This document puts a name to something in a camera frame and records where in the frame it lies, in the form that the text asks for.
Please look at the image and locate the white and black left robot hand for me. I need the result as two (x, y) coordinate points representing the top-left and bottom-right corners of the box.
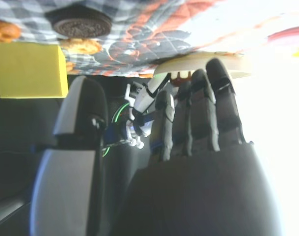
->
(29, 57), (285, 236)

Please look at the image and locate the chocolate cupcake toy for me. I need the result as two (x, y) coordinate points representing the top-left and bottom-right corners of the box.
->
(170, 70), (193, 86)

